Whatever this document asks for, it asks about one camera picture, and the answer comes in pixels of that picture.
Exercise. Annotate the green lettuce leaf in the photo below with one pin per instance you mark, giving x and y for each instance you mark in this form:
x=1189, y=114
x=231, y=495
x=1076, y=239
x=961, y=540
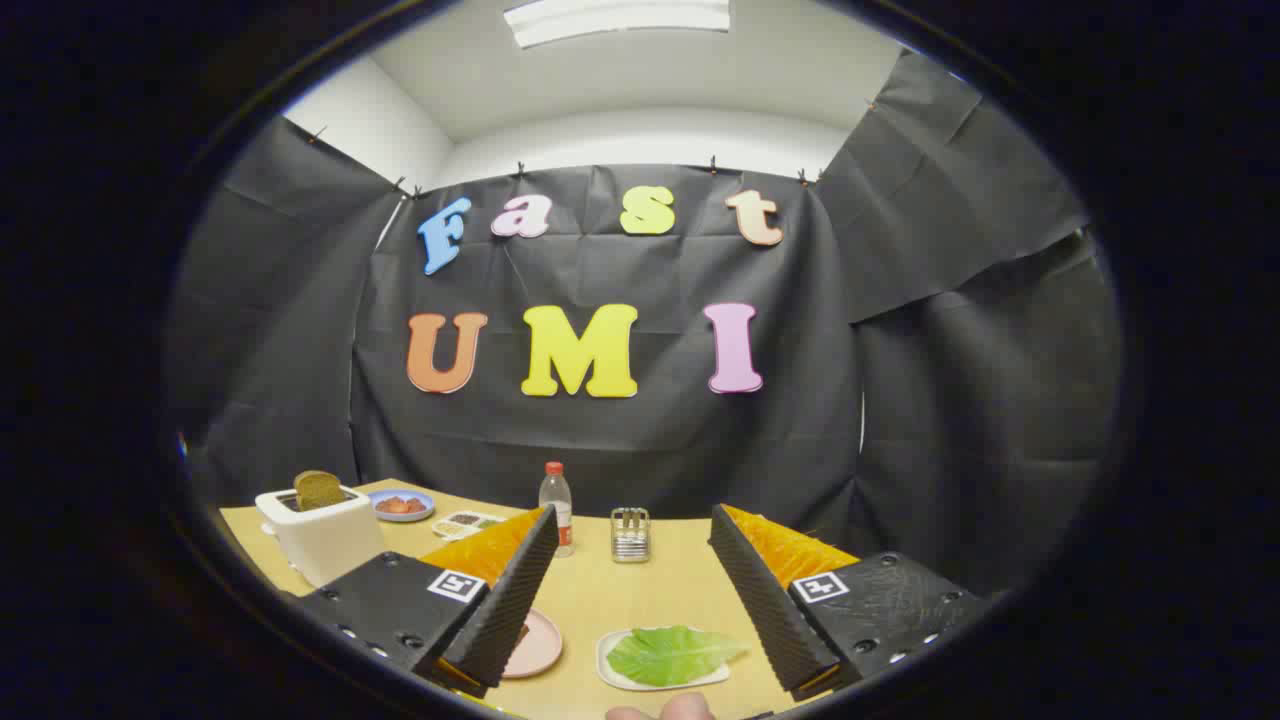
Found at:
x=670, y=655

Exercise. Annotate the white square plate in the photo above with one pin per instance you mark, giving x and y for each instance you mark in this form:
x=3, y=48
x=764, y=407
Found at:
x=606, y=662

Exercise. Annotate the small blue plate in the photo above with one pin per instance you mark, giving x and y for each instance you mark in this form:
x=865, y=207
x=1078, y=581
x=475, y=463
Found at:
x=382, y=515

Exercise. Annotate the brown toasted bread slice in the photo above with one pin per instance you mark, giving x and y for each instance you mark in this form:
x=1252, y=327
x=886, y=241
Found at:
x=320, y=490

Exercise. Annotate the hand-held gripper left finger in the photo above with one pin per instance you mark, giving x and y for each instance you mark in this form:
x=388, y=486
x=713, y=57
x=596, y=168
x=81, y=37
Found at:
x=500, y=610

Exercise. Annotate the white toaster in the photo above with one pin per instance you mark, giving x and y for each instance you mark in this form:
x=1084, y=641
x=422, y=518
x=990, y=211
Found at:
x=320, y=545

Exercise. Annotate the clear plastic water bottle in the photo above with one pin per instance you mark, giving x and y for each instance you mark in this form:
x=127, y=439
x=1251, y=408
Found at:
x=556, y=500

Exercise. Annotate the white divided condiment tray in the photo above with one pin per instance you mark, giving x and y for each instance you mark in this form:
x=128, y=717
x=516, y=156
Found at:
x=465, y=523

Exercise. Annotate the ceiling light panel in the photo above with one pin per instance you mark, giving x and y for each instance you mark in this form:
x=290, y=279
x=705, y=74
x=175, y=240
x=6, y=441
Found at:
x=615, y=18

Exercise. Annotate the round pink plate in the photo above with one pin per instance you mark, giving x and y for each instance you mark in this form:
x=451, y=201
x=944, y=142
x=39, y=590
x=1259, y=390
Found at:
x=542, y=648

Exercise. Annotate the red food pieces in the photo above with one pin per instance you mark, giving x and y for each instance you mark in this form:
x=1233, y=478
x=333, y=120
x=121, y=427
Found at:
x=400, y=505

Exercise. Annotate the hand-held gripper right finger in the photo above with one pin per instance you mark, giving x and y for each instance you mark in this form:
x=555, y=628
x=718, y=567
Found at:
x=765, y=600

